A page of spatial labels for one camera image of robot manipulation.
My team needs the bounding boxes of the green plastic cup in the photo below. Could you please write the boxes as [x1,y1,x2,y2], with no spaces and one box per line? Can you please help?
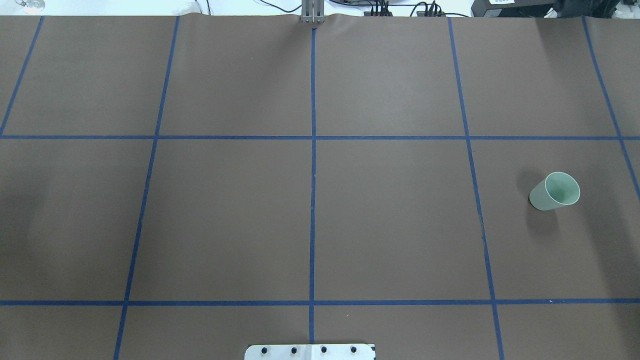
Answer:
[528,171,581,211]

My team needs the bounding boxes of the brown paper table mat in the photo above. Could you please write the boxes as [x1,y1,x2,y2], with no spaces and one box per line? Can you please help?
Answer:
[1,13,639,360]

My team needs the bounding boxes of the small black box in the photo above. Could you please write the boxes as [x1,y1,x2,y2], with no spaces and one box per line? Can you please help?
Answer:
[470,0,556,18]

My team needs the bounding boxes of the clear tape roll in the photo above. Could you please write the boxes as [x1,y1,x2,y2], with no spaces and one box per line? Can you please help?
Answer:
[14,0,46,15]

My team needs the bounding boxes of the aluminium frame post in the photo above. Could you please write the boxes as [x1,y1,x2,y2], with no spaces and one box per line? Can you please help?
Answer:
[300,0,326,24]

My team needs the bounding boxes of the white camera stand pedestal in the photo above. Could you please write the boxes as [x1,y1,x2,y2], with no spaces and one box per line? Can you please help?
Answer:
[244,343,377,360]

